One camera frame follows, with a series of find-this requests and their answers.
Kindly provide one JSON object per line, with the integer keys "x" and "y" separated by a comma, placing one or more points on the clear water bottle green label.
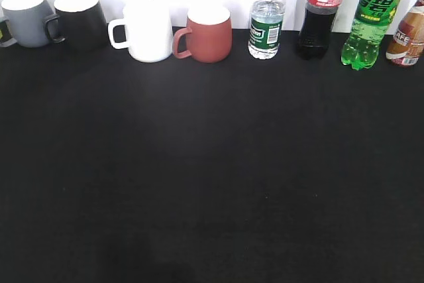
{"x": 266, "y": 22}

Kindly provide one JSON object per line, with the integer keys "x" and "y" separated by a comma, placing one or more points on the brown coffee drink bottle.
{"x": 406, "y": 46}

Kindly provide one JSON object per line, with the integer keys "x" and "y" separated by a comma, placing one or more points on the black mug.
{"x": 82, "y": 23}

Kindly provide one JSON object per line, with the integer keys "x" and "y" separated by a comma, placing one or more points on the grey mug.
{"x": 22, "y": 23}

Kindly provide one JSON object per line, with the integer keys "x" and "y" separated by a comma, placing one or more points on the white mug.
{"x": 148, "y": 31}

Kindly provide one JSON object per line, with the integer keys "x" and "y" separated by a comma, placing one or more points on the red mug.
{"x": 207, "y": 36}

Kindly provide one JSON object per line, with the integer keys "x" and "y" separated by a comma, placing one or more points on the cola bottle red label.
{"x": 314, "y": 36}

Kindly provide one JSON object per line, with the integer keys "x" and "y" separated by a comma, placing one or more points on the green sprite bottle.
{"x": 371, "y": 21}

